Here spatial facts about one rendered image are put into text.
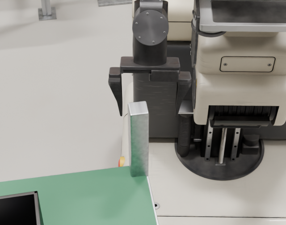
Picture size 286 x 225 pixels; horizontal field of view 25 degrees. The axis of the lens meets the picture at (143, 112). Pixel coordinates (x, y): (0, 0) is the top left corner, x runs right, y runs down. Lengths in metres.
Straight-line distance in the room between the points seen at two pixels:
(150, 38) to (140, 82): 0.86
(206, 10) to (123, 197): 0.43
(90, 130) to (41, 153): 0.21
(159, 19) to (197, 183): 1.02
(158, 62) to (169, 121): 0.88
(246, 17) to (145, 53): 0.28
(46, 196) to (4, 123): 1.48
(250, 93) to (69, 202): 0.59
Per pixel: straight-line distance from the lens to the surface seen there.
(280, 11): 1.33
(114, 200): 1.08
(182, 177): 1.97
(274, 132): 2.05
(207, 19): 1.28
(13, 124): 2.55
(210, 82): 1.50
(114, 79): 1.12
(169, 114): 1.95
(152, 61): 1.10
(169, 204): 1.91
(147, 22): 1.01
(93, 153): 2.41
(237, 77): 1.51
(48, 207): 1.08
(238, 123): 1.57
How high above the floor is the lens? 1.81
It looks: 45 degrees down
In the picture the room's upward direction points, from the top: straight up
